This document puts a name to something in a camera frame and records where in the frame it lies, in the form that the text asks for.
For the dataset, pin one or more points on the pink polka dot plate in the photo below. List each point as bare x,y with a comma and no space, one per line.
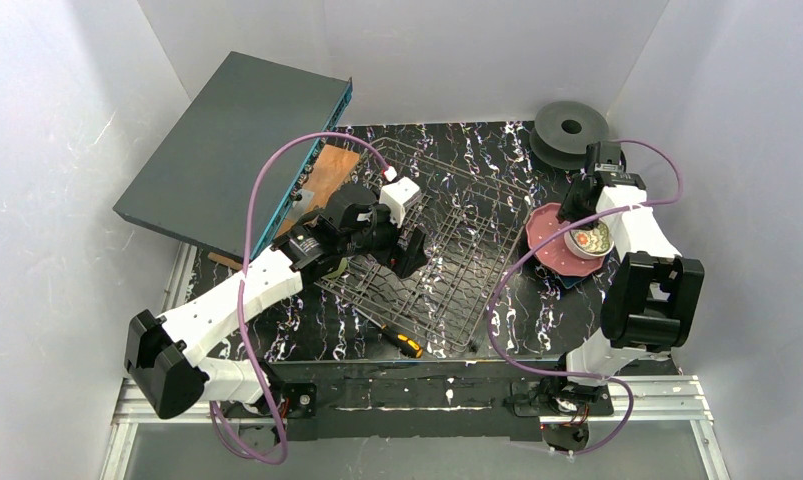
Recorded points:
555,255

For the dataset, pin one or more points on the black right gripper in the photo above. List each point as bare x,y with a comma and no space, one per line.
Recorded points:
579,201

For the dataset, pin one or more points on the dark grey flat box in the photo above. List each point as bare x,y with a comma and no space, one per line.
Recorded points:
196,185

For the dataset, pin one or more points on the grey wire dish rack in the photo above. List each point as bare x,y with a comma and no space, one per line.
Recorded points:
473,223

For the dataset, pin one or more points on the light green ceramic mug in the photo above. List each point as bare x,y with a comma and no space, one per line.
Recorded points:
334,267

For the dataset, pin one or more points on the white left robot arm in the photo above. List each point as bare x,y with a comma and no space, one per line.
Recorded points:
167,355

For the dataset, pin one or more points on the wooden board with bracket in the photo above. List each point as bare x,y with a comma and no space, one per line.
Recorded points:
332,169

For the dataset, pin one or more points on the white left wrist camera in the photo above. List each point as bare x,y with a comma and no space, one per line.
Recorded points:
399,194

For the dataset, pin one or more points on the dark blue plate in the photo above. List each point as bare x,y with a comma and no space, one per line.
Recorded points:
571,281

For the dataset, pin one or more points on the pink patterned bowl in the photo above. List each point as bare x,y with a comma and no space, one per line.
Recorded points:
590,243

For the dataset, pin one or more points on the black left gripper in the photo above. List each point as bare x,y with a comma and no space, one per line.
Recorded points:
397,240

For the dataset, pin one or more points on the black filament spool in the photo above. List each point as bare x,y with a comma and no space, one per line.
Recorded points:
561,132

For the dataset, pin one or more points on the yellow black screwdriver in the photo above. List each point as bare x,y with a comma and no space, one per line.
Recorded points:
404,344

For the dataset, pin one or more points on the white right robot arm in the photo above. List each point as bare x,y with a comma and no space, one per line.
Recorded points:
650,305

